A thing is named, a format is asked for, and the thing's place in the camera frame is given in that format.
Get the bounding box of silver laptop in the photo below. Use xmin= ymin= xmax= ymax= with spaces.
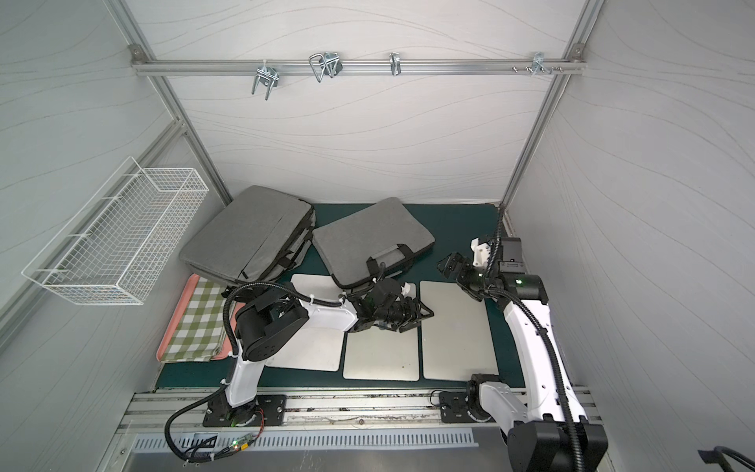
xmin=420 ymin=281 xmax=499 ymax=382
xmin=265 ymin=273 xmax=345 ymax=372
xmin=342 ymin=282 xmax=421 ymax=383

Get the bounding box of grey laptop sleeve back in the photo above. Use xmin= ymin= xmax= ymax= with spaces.
xmin=313 ymin=197 xmax=436 ymax=289

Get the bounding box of grey laptop sleeve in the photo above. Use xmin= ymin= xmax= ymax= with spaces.
xmin=313 ymin=197 xmax=436 ymax=289
xmin=179 ymin=186 xmax=317 ymax=286

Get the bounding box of grey laptop sleeve front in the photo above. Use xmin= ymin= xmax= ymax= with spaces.
xmin=179 ymin=186 xmax=317 ymax=286

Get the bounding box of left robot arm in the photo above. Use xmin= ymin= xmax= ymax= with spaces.
xmin=163 ymin=277 xmax=435 ymax=464

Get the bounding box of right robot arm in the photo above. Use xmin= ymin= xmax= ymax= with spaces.
xmin=438 ymin=236 xmax=609 ymax=471

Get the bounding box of metal hook clamp right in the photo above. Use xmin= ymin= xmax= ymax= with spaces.
xmin=511 ymin=52 xmax=563 ymax=76

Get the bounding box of metal hook clamp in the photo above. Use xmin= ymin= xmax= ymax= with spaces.
xmin=252 ymin=63 xmax=279 ymax=100
xmin=309 ymin=52 xmax=343 ymax=83
xmin=511 ymin=52 xmax=563 ymax=76

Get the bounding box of metal hook small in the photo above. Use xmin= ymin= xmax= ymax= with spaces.
xmin=389 ymin=52 xmax=401 ymax=77

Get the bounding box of metal hook clamp middle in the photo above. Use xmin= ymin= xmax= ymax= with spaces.
xmin=309 ymin=52 xmax=343 ymax=83

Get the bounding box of metal hook clamp left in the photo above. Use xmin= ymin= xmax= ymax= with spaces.
xmin=252 ymin=63 xmax=279 ymax=100

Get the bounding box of aluminium crossbar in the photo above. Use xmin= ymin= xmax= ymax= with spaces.
xmin=132 ymin=56 xmax=587 ymax=77

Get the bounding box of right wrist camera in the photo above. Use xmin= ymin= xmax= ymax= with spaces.
xmin=470 ymin=238 xmax=494 ymax=271

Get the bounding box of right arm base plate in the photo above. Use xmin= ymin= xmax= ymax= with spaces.
xmin=429 ymin=389 xmax=492 ymax=424

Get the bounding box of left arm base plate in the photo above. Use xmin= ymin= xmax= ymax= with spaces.
xmin=203 ymin=395 xmax=287 ymax=428

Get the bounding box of aluminium front rail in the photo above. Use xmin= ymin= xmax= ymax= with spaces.
xmin=117 ymin=385 xmax=603 ymax=435

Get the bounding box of white wire basket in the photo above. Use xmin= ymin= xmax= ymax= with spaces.
xmin=22 ymin=157 xmax=208 ymax=306

